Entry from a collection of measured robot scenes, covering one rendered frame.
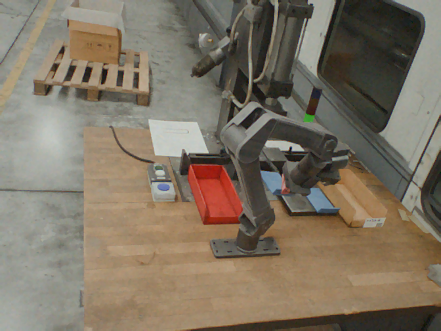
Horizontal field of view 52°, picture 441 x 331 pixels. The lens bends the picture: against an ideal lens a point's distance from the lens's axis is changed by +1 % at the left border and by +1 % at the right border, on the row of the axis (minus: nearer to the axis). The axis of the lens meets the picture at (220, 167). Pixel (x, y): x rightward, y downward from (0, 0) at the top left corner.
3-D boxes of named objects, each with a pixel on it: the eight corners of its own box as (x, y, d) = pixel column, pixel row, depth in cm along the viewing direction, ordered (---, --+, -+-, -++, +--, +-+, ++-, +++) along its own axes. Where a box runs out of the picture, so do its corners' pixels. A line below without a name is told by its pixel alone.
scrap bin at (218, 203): (203, 224, 133) (206, 209, 130) (187, 178, 154) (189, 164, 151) (240, 223, 137) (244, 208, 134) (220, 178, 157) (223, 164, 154)
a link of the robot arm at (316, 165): (314, 159, 128) (326, 146, 122) (321, 176, 125) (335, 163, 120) (294, 161, 124) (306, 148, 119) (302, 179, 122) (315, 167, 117)
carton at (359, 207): (348, 229, 146) (356, 210, 142) (315, 186, 166) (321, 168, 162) (381, 228, 150) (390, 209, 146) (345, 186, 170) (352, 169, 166)
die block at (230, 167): (231, 180, 158) (235, 162, 154) (224, 165, 166) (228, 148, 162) (283, 180, 164) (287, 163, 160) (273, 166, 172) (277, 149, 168)
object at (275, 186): (273, 196, 135) (276, 188, 133) (258, 171, 147) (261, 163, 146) (294, 199, 137) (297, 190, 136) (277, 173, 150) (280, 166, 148)
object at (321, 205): (319, 215, 145) (321, 208, 143) (300, 188, 157) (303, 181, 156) (338, 215, 147) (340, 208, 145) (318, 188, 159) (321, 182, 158)
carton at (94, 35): (72, 40, 497) (71, -8, 471) (128, 47, 508) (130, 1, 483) (61, 59, 440) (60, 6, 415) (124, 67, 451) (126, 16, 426)
